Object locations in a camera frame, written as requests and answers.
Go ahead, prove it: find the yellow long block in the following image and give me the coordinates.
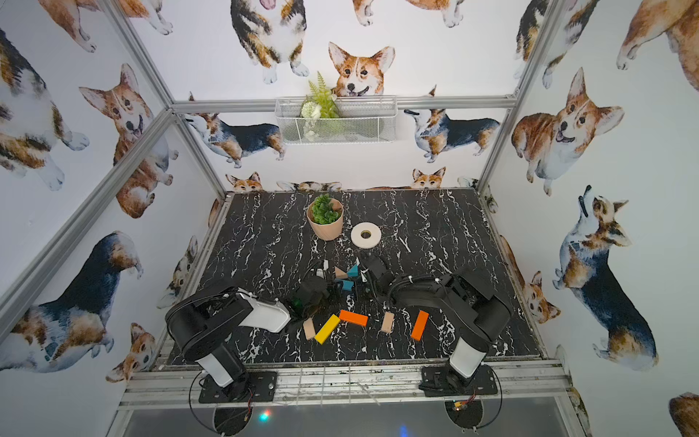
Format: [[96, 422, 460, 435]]
[[314, 314, 340, 344]]

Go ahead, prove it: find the white tape roll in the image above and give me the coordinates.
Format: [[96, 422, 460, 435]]
[[351, 222, 382, 249]]

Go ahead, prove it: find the white wire wall basket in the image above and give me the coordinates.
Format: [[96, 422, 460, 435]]
[[275, 97, 398, 145]]

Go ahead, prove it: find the small natural wood block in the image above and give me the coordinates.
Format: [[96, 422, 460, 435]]
[[302, 318, 316, 340]]

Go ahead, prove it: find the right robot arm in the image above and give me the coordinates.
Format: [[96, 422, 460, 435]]
[[359, 254, 513, 380]]

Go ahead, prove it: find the small teal block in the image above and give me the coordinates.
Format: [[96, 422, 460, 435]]
[[347, 265, 360, 278]]

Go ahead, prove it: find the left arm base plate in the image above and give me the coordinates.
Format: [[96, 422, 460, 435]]
[[198, 371, 279, 404]]

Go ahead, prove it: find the wooden triangle block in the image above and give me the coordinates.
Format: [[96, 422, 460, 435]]
[[335, 267, 349, 280]]

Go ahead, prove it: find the green fern with white flower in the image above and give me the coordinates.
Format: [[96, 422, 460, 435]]
[[300, 73, 341, 141]]

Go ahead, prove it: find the pink potted green plant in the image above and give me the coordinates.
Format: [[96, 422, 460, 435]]
[[307, 194, 344, 241]]

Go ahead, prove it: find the natural wood block right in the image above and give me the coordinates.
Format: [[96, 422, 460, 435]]
[[380, 311, 395, 334]]

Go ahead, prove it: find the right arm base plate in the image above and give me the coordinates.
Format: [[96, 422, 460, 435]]
[[418, 364, 500, 397]]

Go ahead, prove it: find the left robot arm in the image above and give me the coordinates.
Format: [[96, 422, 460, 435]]
[[165, 275, 340, 399]]

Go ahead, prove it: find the orange long block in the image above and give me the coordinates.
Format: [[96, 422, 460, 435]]
[[411, 311, 430, 342], [340, 310, 369, 327]]

